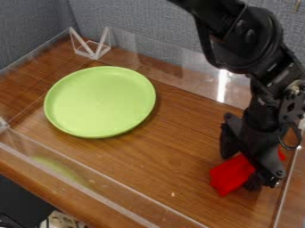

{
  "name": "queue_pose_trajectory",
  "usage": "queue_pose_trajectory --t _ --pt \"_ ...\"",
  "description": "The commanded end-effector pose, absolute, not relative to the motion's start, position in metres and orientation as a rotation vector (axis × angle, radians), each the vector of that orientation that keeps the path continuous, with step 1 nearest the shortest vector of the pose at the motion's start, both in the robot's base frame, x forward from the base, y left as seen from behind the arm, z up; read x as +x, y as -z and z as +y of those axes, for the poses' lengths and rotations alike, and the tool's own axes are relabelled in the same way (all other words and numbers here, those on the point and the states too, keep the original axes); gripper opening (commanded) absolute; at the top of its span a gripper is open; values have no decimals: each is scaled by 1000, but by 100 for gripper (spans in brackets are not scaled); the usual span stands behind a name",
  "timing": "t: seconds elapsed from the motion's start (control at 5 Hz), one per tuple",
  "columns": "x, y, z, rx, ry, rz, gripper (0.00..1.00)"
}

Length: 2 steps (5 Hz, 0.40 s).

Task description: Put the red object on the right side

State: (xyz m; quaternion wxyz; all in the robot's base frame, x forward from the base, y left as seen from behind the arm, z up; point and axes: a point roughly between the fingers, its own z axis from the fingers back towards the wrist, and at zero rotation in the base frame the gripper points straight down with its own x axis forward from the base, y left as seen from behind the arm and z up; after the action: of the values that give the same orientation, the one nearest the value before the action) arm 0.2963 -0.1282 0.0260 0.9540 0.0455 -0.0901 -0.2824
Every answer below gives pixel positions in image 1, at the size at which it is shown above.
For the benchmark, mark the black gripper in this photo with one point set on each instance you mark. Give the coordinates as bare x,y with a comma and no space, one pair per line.
260,148

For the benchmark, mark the red long block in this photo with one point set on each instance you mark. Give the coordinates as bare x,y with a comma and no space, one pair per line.
230,175

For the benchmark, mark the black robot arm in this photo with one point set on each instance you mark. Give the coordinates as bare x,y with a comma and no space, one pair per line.
243,41

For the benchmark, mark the green round plate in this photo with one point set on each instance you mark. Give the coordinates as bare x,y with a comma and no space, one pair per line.
99,102

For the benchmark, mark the black box under table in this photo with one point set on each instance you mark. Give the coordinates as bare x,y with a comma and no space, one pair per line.
23,210

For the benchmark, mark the clear acrylic enclosure wall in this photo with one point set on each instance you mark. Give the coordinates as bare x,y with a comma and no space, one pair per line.
144,179

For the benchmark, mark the clear acrylic corner bracket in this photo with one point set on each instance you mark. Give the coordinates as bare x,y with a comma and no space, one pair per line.
87,48

